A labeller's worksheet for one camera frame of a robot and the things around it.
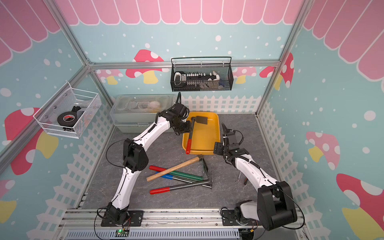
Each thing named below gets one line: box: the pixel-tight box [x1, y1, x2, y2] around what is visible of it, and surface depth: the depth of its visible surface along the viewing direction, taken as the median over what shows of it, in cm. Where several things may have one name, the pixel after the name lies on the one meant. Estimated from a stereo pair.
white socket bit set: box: [173, 70, 220, 86], surface depth 91 cm
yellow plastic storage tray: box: [182, 111, 221, 155], surface depth 107 cm
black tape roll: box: [57, 107, 85, 128], surface depth 71 cm
